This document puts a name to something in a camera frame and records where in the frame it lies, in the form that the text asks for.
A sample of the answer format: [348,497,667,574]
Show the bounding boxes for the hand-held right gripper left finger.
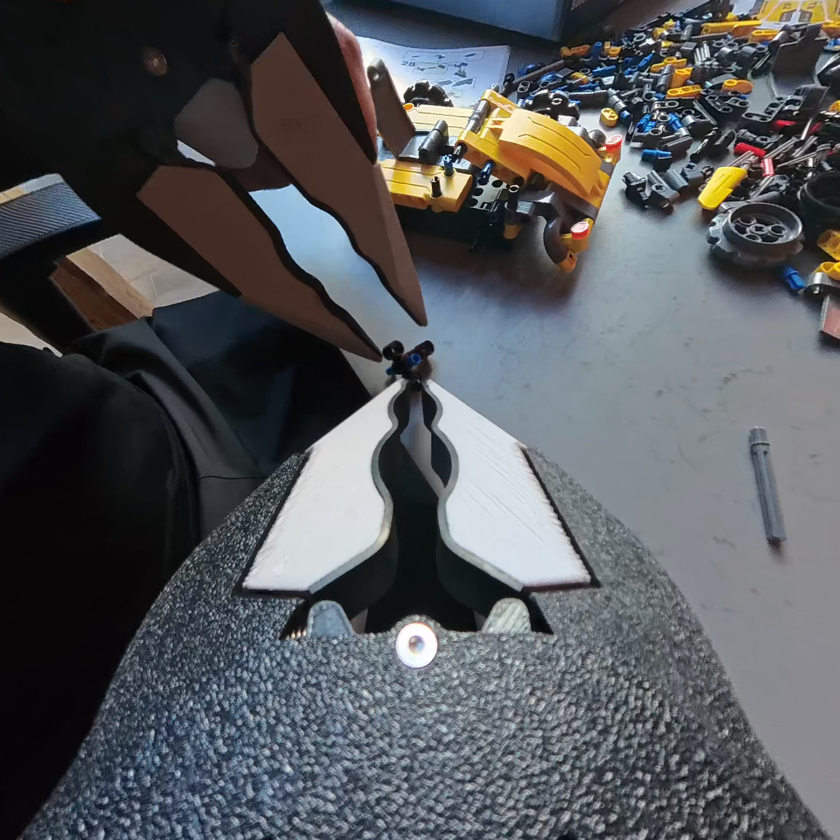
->
[241,381,418,599]

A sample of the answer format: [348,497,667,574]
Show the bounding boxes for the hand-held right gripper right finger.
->
[422,381,597,592]

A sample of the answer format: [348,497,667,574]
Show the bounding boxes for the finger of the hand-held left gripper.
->
[247,32,429,328]
[136,163,384,363]

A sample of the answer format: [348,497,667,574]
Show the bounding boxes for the black brick connector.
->
[382,338,435,383]

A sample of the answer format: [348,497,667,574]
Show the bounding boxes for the yellow toy brick vehicle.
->
[374,86,622,274]

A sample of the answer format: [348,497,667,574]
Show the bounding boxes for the grey brick axle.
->
[749,427,788,546]

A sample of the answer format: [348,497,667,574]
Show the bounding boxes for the grey desk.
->
[250,0,840,840]

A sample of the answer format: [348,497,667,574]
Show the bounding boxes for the person's left hand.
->
[329,14,384,139]

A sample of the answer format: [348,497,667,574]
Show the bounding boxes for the black chair armrest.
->
[0,175,103,259]

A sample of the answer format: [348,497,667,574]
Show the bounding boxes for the building instruction booklet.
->
[352,37,513,109]

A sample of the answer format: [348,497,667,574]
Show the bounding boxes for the person's legs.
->
[0,296,375,840]

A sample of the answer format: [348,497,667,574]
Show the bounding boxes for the blue toy box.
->
[388,0,657,43]

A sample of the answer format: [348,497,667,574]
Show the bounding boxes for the pile of loose toy bricks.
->
[506,0,840,345]

